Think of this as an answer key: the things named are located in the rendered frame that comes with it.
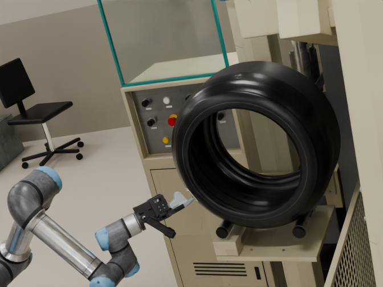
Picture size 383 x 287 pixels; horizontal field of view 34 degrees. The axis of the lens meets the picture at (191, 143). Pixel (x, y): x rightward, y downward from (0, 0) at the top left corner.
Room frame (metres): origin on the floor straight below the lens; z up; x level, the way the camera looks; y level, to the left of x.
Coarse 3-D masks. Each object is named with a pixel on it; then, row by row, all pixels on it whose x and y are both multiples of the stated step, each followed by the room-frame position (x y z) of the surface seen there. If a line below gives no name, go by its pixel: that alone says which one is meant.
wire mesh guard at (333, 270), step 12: (360, 192) 1.84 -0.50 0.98; (360, 204) 1.85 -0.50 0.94; (348, 216) 1.69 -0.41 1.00; (360, 216) 1.83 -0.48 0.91; (348, 228) 1.63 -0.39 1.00; (360, 228) 1.80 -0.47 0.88; (348, 240) 1.64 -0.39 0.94; (360, 240) 1.78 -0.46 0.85; (336, 252) 1.51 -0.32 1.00; (336, 264) 1.46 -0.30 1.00; (372, 264) 1.90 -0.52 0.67; (348, 276) 1.57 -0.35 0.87
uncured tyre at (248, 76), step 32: (256, 64) 2.04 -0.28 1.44; (192, 96) 2.00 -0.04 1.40; (224, 96) 1.91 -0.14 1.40; (256, 96) 1.86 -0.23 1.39; (288, 96) 1.85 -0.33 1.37; (320, 96) 1.96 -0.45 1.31; (192, 128) 1.97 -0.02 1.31; (288, 128) 1.82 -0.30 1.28; (320, 128) 1.82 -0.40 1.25; (192, 160) 2.15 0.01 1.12; (224, 160) 2.22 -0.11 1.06; (320, 160) 1.80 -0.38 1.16; (192, 192) 2.00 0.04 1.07; (224, 192) 2.13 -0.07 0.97; (256, 192) 2.15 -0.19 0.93; (288, 192) 2.09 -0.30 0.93; (320, 192) 1.82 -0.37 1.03; (256, 224) 1.90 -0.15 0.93
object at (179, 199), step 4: (176, 192) 2.00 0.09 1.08; (180, 192) 2.00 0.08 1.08; (176, 196) 1.99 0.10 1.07; (180, 196) 1.99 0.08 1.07; (176, 200) 1.98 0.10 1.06; (180, 200) 1.99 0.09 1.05; (184, 200) 1.99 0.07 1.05; (188, 200) 1.99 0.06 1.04; (192, 200) 2.00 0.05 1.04; (172, 204) 1.98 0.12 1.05; (176, 204) 1.98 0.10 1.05; (180, 204) 1.98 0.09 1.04; (184, 204) 1.97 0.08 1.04; (188, 204) 1.98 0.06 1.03; (172, 208) 1.97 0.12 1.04
